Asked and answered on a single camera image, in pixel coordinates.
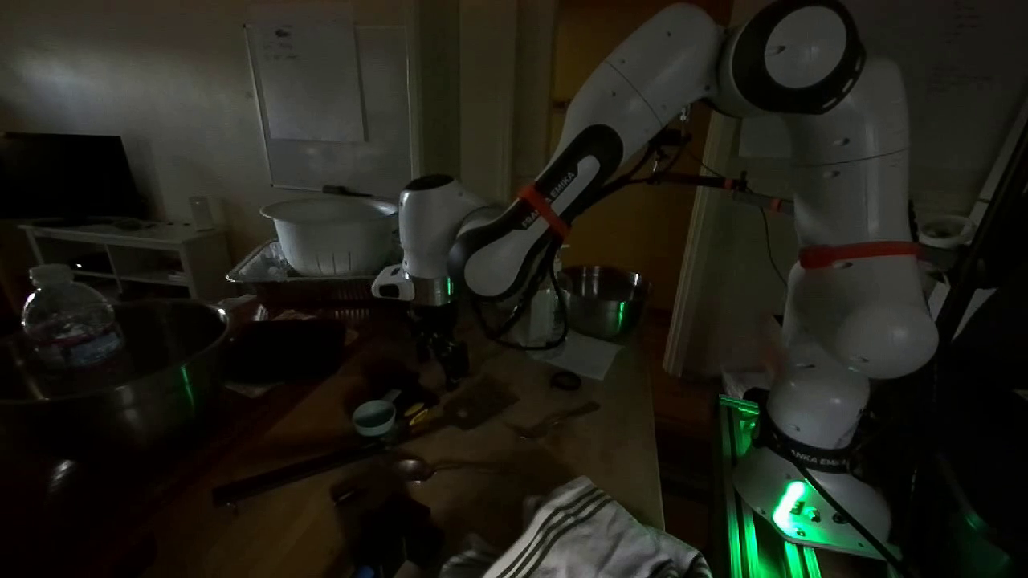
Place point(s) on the small round black cap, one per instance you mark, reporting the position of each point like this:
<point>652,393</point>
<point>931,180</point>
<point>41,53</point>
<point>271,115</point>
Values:
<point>566,381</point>

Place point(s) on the metal spatula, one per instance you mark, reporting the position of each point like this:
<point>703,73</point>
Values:
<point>471,401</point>

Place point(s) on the white grey striped towel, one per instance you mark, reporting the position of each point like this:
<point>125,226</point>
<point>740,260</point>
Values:
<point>588,533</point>

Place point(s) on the white paper sheet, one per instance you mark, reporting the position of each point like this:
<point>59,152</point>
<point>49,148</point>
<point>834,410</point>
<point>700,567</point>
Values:
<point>581,353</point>

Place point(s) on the white tv stand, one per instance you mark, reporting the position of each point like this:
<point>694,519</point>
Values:
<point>130,259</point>

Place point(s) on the small metal bowl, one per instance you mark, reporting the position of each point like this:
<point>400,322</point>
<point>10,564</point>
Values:
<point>603,299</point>

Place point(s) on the wooden door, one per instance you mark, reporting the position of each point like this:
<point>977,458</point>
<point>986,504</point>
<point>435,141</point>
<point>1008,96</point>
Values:
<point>630,214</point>

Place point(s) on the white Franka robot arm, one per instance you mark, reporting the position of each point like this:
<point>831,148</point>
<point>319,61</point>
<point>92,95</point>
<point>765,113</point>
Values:
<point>837,214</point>

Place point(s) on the small teal measuring cup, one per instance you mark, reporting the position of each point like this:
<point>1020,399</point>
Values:
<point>377,419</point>

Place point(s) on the metal baking tray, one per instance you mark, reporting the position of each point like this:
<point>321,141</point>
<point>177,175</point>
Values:
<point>258,275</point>

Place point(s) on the large metal bowl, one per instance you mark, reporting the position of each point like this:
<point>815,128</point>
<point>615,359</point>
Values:
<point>116,386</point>

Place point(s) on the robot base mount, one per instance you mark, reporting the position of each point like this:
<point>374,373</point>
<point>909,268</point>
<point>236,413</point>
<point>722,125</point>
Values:
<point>815,501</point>

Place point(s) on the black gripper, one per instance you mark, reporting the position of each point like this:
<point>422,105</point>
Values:
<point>442,325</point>

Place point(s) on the metal spoon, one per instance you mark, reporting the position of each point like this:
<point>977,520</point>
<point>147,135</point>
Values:
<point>428,465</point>

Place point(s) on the black television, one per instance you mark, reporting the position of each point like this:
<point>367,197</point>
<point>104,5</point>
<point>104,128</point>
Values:
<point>64,177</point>

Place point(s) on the white pot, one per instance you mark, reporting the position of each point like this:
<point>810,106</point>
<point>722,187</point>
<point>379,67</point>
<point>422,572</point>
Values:
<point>326,234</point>

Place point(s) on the black stand pole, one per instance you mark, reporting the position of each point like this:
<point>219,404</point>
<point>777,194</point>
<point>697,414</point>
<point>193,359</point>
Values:
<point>979,234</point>

